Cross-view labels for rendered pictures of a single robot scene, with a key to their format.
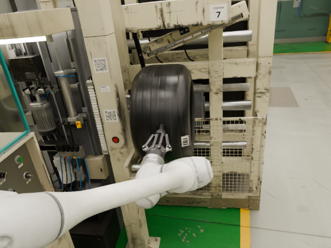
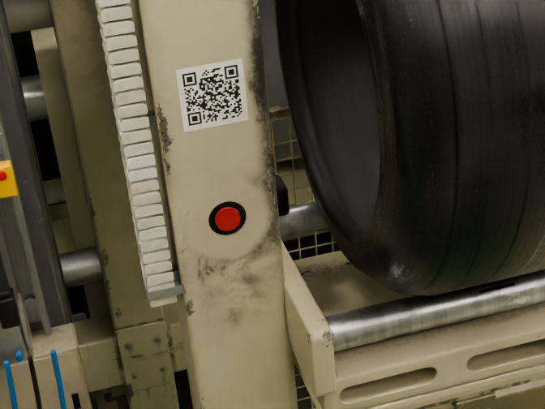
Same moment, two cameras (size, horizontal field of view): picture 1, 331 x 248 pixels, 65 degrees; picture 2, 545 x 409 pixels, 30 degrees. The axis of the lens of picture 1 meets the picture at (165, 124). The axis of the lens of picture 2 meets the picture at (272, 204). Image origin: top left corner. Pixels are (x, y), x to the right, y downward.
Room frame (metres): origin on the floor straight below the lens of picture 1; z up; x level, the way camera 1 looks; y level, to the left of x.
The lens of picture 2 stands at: (0.39, 0.68, 1.67)
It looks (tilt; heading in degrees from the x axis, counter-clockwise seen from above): 30 degrees down; 336
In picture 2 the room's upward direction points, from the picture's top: 5 degrees counter-clockwise
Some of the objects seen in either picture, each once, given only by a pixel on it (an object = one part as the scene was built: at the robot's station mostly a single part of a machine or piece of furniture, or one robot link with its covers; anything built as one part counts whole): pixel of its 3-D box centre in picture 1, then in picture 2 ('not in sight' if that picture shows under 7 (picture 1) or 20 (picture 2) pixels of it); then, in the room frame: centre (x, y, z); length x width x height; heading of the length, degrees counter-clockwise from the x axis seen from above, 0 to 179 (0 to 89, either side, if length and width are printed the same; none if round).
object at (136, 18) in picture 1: (178, 13); not in sight; (1.67, -0.14, 1.71); 0.61 x 0.25 x 0.15; 79
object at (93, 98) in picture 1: (100, 118); (136, 121); (1.42, 0.38, 1.19); 0.05 x 0.04 x 0.48; 169
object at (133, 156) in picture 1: (135, 154); (281, 279); (1.44, 0.21, 0.90); 0.40 x 0.03 x 0.10; 169
